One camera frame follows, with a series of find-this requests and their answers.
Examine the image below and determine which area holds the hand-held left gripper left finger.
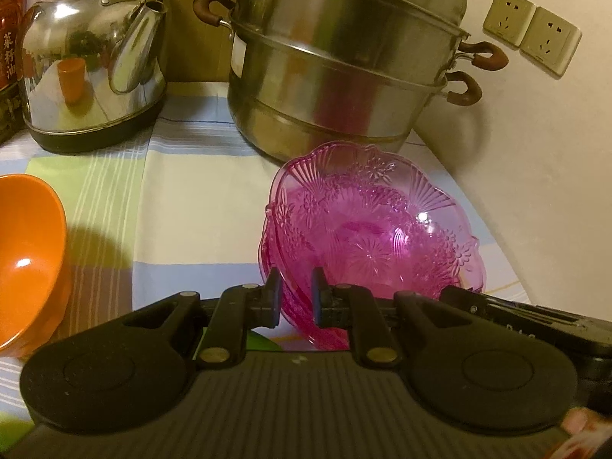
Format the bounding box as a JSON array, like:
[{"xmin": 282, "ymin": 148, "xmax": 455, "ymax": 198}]
[{"xmin": 119, "ymin": 267, "xmax": 283, "ymax": 370}]

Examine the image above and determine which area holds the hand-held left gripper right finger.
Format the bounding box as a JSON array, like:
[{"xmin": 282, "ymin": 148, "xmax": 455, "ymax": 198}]
[{"xmin": 311, "ymin": 267, "xmax": 479, "ymax": 370}]

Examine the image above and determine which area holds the pink translucent patterned bowl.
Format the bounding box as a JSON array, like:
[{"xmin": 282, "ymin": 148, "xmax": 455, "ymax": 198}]
[{"xmin": 259, "ymin": 141, "xmax": 487, "ymax": 351}]

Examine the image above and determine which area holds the orange bowl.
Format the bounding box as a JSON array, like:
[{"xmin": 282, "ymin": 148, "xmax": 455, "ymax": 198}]
[{"xmin": 0, "ymin": 173, "xmax": 73, "ymax": 359}]

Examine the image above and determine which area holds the person's right hand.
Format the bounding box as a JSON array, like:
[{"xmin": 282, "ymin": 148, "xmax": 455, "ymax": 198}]
[{"xmin": 550, "ymin": 406, "xmax": 612, "ymax": 459}]

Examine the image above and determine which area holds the checkered pastel tablecloth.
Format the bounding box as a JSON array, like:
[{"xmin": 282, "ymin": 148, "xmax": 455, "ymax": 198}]
[{"xmin": 0, "ymin": 81, "xmax": 531, "ymax": 441}]

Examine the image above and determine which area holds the stainless steel steamer pot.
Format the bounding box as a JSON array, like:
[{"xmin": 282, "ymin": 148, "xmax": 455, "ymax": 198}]
[{"xmin": 192, "ymin": 0, "xmax": 509, "ymax": 166}]

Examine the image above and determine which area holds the wooden cabinet panel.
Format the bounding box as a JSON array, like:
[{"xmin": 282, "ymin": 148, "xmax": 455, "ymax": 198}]
[{"xmin": 153, "ymin": 0, "xmax": 242, "ymax": 83}]

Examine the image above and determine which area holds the stainless steel kettle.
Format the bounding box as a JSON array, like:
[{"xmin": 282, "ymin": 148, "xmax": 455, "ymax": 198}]
[{"xmin": 21, "ymin": 0, "xmax": 197, "ymax": 155}]

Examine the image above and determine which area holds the dark cooking oil bottle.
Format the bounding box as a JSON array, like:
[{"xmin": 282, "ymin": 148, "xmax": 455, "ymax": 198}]
[{"xmin": 0, "ymin": 0, "xmax": 29, "ymax": 146}]

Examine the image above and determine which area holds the beige wall socket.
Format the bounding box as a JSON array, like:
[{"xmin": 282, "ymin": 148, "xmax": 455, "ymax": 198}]
[
  {"xmin": 482, "ymin": 0, "xmax": 537, "ymax": 49},
  {"xmin": 519, "ymin": 6, "xmax": 583, "ymax": 76}
]

